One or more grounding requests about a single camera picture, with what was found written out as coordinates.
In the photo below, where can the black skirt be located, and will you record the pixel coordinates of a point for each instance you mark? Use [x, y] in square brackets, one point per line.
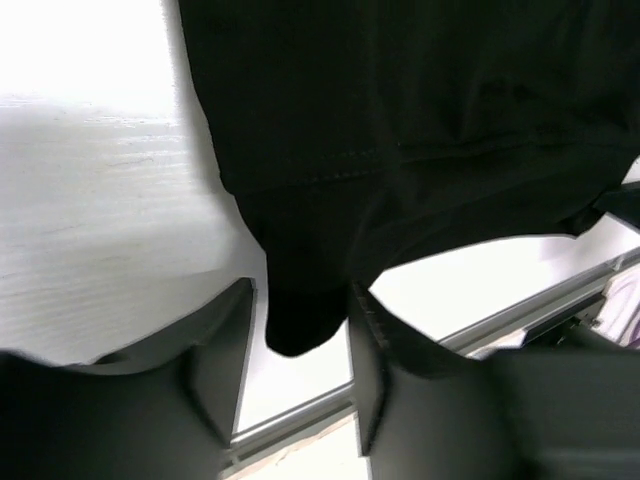
[356, 136]

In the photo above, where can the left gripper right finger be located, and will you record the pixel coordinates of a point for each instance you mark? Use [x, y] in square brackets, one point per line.
[563, 406]

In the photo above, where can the aluminium table rail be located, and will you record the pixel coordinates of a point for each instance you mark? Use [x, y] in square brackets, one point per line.
[554, 304]

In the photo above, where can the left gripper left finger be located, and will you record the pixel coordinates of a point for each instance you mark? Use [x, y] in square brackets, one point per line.
[161, 408]

